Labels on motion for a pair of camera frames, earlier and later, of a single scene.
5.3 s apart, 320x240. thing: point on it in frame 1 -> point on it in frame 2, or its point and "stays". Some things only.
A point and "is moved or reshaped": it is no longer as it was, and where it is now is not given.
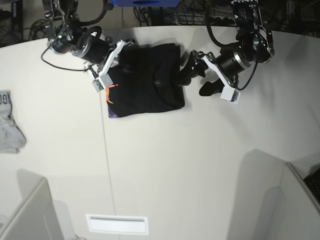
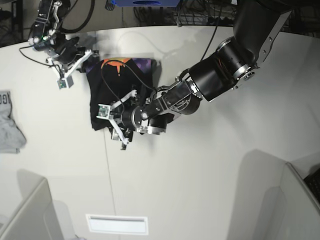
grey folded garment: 12,140 stays
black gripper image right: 229,61 -> 128,116
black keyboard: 313,181 stays
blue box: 135,3 stays
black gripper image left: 94,46 -> 65,51
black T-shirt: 146,81 is moved or reshaped
